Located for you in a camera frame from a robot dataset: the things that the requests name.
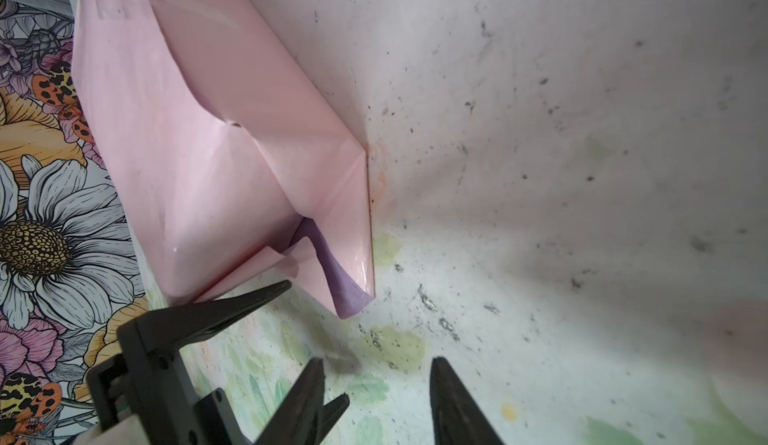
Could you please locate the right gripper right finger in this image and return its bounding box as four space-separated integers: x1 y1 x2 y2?
430 357 503 445

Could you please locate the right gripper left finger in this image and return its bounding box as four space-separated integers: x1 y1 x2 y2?
255 358 325 445

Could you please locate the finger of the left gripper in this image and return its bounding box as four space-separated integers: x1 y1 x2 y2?
311 393 350 444
117 280 292 358

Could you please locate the purple wrapping paper sheet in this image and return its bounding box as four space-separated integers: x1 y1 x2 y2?
73 0 375 318

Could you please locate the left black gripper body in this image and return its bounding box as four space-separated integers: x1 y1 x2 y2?
85 336 248 444

